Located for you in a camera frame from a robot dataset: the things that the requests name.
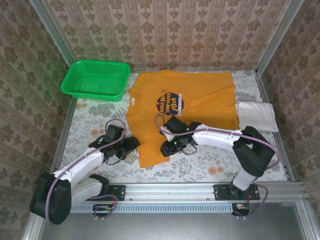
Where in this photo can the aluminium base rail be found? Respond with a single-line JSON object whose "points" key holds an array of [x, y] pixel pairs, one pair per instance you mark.
{"points": [[170, 192]]}

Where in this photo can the aluminium table side rail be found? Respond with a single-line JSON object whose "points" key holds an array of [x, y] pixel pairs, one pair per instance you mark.
{"points": [[287, 165], [63, 137]]}

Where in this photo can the white folded t-shirt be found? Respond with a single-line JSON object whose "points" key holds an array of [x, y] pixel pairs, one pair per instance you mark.
{"points": [[260, 115]]}

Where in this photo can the aluminium frame post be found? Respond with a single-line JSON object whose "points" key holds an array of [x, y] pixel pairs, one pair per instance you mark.
{"points": [[282, 27], [50, 27]]}

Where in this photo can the black controller board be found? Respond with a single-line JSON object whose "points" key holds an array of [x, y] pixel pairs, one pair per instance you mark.
{"points": [[102, 211], [242, 211]]}

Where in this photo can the orange printed t-shirt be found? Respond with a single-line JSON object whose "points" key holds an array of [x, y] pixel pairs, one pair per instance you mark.
{"points": [[212, 100]]}

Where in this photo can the green plastic basket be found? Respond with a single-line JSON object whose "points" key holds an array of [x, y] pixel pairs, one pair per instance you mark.
{"points": [[95, 80]]}

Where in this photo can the grey metal panel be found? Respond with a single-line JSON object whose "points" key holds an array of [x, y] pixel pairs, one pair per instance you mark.
{"points": [[175, 227]]}

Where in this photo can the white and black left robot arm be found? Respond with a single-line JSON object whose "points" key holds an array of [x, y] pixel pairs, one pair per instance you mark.
{"points": [[82, 162]]}

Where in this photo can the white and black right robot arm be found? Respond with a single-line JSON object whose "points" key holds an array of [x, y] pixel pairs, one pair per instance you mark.
{"points": [[215, 136]]}

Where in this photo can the floral patterned table cover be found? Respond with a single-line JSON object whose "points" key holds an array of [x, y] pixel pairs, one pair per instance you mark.
{"points": [[212, 162]]}

